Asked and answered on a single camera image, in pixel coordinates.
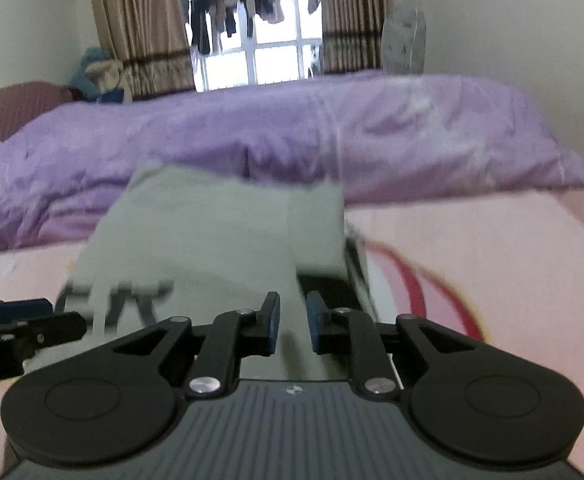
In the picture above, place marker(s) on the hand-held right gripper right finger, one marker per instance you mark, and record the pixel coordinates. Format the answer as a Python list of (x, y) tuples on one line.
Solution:
[(315, 325)]

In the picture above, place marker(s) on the maroon pillow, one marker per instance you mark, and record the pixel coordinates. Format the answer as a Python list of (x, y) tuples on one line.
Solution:
[(17, 107)]

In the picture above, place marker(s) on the blue plush toy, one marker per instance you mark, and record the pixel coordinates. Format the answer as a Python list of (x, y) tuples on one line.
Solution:
[(92, 72)]

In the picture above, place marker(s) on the covered standing fan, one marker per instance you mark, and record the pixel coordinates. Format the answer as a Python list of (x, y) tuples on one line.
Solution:
[(403, 40)]

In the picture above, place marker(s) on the white framed window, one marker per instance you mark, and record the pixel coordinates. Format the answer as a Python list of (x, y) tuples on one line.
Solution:
[(252, 60)]

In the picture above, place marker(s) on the grey and black jacket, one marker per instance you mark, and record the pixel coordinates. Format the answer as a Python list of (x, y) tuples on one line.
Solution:
[(212, 240)]

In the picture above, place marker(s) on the brown patterned curtain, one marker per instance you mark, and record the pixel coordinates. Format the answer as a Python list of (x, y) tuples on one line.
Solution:
[(352, 15), (137, 30)]

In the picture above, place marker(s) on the purple blanket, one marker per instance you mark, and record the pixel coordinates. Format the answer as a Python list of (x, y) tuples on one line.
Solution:
[(297, 130)]

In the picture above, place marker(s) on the row of hanging clothes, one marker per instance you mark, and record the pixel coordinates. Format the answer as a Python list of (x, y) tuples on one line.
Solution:
[(244, 0)]

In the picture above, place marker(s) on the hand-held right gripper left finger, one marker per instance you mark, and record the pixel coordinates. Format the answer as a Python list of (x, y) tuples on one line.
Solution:
[(272, 325)]

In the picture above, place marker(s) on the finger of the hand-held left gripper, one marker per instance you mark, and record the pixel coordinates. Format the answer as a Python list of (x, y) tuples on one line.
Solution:
[(54, 328), (22, 309)]

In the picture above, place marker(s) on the dark blue cloth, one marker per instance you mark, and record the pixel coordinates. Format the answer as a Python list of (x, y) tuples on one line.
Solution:
[(112, 96)]

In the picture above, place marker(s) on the pink printed bed sheet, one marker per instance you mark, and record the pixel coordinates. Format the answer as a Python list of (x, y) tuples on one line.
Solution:
[(472, 270)]

